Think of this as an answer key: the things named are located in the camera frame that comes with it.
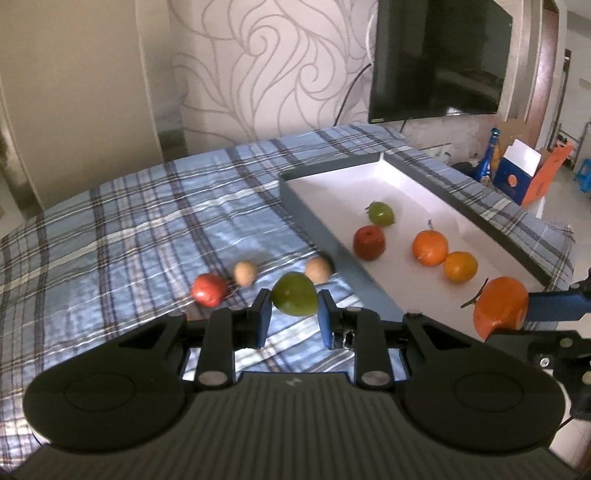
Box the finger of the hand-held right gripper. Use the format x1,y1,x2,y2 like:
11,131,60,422
487,323,591,366
526,268,591,324

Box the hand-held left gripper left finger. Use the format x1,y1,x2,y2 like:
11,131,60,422
117,289,273,389

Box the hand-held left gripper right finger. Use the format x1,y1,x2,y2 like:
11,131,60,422
318,290,467,389

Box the green round fruit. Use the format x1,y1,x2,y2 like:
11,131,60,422
271,271,319,317

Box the orange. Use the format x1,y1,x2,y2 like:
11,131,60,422
444,251,478,283
412,219,450,267
461,276,529,341

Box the small tan round fruit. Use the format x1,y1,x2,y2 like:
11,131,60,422
233,261,257,287
305,257,332,284

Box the small bright red apple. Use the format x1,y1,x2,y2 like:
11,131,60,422
191,274,228,308

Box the dark red apple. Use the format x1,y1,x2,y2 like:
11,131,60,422
353,225,386,261

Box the green apple with red blush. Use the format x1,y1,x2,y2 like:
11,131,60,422
366,201,395,227

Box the grey tray with white inside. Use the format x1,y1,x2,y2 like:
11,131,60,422
278,151,555,342

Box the blue and orange carton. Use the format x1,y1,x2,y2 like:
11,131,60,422
492,138,543,207

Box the orange cardboard box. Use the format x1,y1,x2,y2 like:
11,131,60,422
522,141,574,206

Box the blue plastic stool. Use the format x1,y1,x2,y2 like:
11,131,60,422
574,157,591,193

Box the blue plaid bed sheet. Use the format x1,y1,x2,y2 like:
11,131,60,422
0,124,578,467

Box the blue glass bottle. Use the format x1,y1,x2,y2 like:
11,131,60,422
474,128,502,182

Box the brown wooden door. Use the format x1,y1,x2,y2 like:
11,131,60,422
526,0,561,148

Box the black flat television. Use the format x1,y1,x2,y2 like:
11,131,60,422
368,0,513,124

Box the black television power cable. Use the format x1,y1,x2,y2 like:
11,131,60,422
333,62,372,126

